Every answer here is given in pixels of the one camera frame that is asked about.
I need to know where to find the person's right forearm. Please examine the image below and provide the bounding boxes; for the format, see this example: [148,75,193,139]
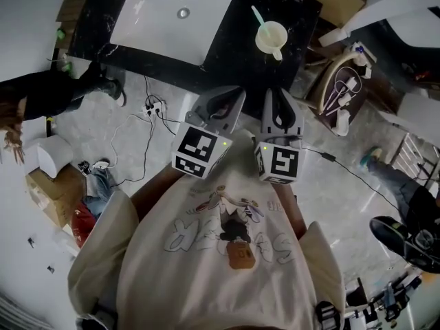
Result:
[274,180,309,241]

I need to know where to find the white plastic bottle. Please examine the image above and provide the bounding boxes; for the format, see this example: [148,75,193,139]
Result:
[333,109,352,138]

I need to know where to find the white charger with cable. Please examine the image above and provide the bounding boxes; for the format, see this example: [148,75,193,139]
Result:
[322,66,364,116]

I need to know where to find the white power strip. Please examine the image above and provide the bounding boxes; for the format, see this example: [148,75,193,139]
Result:
[142,100,166,118]

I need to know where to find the cream cup with handle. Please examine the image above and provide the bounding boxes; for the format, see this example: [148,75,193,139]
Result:
[254,21,289,62]

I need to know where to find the black marble vanity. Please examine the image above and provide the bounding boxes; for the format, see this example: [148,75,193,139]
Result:
[67,0,325,120]

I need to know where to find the person's left forearm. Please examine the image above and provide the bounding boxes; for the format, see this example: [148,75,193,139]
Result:
[130,165,188,221]

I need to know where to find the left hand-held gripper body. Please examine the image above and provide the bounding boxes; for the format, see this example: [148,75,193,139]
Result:
[170,111,234,180]

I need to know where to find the white rectangular sink basin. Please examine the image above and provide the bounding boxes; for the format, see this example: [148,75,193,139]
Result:
[109,0,235,67]

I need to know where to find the wooden chair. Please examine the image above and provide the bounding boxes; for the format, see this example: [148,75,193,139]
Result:
[305,50,374,117]

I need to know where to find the white foam roll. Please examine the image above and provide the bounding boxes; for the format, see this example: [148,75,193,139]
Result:
[22,135,75,179]

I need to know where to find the person's cream printed shirt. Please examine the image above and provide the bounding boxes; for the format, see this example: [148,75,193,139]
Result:
[67,129,347,330]

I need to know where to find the black cable with adapter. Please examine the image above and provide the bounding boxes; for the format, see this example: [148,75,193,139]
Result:
[300,146,404,217]

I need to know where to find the white board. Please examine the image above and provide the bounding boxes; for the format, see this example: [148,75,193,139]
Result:
[317,0,440,47]

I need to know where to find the white cable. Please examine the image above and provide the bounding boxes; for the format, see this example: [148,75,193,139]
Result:
[109,112,154,168]

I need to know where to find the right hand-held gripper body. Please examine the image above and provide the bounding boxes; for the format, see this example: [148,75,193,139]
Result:
[254,125,305,186]

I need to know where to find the light green toothbrush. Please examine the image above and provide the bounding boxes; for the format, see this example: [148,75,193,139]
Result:
[250,5,268,31]

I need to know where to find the cardboard box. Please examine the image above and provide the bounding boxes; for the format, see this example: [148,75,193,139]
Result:
[25,163,87,229]

